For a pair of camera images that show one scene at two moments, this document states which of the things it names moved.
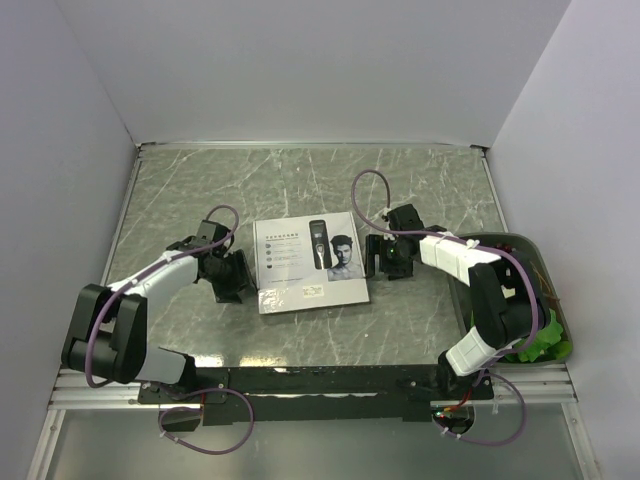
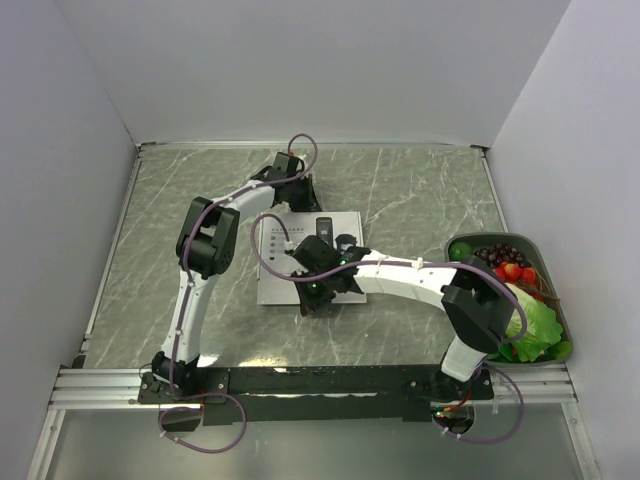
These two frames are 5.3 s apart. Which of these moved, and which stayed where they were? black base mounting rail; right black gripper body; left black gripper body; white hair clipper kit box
Moved: left black gripper body; right black gripper body
Stayed: white hair clipper kit box; black base mounting rail
